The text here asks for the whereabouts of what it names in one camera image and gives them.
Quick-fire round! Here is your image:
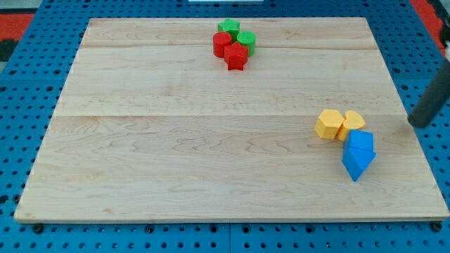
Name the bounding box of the red star block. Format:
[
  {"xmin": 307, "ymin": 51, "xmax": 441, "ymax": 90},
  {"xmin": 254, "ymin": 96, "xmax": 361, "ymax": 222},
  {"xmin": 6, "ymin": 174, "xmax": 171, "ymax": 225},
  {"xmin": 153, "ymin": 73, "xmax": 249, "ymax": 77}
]
[{"xmin": 224, "ymin": 42, "xmax": 248, "ymax": 71}]

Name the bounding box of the wooden board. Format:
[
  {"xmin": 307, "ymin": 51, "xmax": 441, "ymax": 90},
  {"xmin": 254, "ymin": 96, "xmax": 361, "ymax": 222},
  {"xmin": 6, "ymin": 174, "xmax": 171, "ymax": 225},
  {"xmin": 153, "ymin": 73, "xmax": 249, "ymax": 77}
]
[{"xmin": 14, "ymin": 18, "xmax": 449, "ymax": 224}]

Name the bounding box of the red cylinder block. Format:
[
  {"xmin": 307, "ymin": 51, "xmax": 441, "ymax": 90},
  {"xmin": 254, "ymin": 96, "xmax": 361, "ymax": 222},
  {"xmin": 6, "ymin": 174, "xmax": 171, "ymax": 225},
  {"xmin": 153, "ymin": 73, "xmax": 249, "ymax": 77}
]
[{"xmin": 212, "ymin": 32, "xmax": 232, "ymax": 58}]

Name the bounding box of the green cylinder block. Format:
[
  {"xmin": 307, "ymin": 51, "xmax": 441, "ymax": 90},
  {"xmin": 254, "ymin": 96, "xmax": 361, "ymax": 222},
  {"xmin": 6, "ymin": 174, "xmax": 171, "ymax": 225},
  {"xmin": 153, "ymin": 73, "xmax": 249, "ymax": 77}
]
[{"xmin": 237, "ymin": 31, "xmax": 257, "ymax": 57}]

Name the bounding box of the green star block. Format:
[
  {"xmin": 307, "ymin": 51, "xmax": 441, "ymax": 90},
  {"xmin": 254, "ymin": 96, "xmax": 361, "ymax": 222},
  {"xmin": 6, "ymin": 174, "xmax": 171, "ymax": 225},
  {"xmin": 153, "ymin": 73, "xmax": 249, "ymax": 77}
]
[{"xmin": 217, "ymin": 18, "xmax": 240, "ymax": 41}]

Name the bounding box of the yellow hexagon block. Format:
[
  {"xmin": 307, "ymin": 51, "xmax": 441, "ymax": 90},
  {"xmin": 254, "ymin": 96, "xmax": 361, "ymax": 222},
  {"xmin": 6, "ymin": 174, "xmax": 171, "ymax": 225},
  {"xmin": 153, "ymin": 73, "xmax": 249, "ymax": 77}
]
[{"xmin": 314, "ymin": 109, "xmax": 344, "ymax": 140}]

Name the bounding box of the yellow heart block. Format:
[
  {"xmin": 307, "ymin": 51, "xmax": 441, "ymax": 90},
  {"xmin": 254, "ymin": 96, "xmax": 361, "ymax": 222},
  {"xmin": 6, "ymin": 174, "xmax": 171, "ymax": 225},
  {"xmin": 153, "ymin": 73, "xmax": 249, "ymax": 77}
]
[{"xmin": 337, "ymin": 110, "xmax": 366, "ymax": 141}]

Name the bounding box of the blue cube block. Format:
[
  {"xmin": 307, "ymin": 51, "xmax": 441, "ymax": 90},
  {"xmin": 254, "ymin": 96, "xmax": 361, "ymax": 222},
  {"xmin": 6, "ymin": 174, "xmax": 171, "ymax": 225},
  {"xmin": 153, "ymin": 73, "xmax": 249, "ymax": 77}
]
[{"xmin": 343, "ymin": 129, "xmax": 374, "ymax": 151}]

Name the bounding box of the blue triangle block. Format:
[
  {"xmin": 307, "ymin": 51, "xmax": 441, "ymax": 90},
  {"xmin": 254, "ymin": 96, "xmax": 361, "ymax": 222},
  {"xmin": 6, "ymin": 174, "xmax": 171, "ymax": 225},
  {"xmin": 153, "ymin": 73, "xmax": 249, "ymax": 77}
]
[{"xmin": 342, "ymin": 147, "xmax": 376, "ymax": 181}]

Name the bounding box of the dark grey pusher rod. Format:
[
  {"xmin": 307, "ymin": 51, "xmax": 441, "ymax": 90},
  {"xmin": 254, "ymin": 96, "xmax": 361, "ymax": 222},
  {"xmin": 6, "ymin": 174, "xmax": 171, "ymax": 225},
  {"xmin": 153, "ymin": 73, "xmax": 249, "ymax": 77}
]
[{"xmin": 407, "ymin": 60, "xmax": 449, "ymax": 129}]

